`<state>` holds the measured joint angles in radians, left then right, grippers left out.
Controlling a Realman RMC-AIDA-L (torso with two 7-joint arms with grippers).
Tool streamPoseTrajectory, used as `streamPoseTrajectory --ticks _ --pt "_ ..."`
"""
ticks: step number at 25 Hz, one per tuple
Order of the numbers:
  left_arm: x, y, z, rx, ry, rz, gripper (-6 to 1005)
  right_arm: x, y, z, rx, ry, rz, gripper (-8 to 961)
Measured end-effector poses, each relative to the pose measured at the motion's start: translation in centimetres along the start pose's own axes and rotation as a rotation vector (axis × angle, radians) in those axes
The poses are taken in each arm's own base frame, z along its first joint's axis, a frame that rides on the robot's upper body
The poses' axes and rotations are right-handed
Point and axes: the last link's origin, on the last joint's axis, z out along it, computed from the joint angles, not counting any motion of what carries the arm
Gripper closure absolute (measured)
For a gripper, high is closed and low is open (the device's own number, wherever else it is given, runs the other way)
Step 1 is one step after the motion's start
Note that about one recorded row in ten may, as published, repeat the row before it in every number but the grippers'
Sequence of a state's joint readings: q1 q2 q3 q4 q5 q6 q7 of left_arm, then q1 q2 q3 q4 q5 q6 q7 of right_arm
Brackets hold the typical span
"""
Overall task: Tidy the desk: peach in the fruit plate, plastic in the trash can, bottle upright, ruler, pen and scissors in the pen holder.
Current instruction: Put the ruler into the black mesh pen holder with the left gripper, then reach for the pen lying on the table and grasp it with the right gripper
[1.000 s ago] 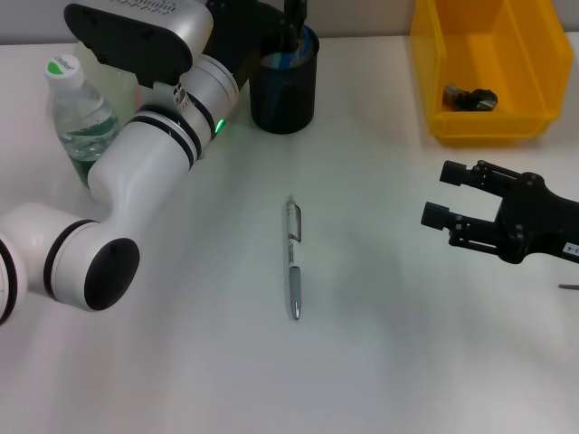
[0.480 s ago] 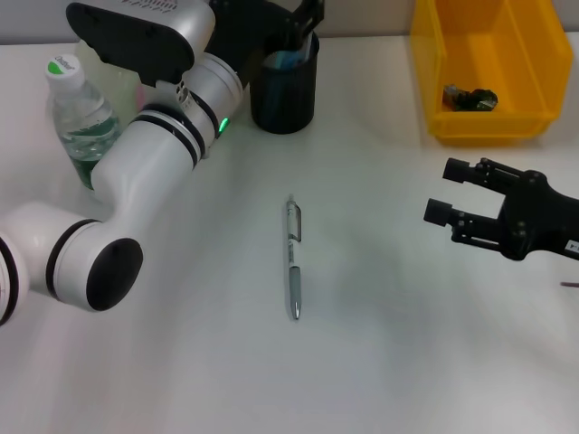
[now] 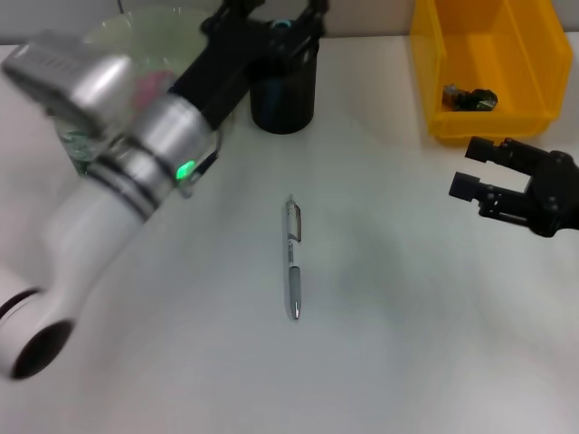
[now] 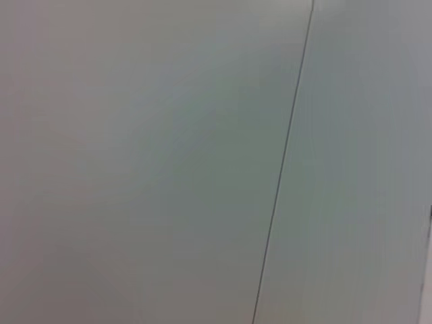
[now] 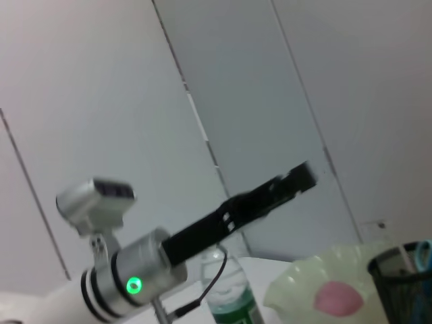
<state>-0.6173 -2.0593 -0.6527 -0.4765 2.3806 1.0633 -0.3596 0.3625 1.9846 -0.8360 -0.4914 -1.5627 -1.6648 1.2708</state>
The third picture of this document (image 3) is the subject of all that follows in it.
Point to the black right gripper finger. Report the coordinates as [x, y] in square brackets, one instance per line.
[497, 199]
[506, 153]

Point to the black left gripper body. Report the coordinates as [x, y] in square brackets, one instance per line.
[230, 63]

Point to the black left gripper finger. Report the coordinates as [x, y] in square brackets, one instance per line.
[316, 18]
[237, 11]

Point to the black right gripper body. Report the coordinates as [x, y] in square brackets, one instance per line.
[556, 194]

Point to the blue scissors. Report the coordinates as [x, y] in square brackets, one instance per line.
[273, 97]

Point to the green plastic wrapper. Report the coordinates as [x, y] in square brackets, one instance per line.
[470, 98]

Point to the pink peach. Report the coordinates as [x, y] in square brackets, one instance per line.
[151, 86]

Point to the clear green-label water bottle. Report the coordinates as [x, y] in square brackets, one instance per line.
[79, 149]

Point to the white silver pen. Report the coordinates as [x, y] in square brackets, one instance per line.
[293, 226]

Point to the black mesh pen holder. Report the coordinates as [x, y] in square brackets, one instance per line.
[285, 104]

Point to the translucent green fruit plate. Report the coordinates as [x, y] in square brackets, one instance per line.
[158, 40]

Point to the yellow plastic bin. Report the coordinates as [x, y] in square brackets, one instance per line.
[488, 59]

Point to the silver ribbed left wrist camera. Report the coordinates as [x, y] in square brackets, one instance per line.
[68, 77]

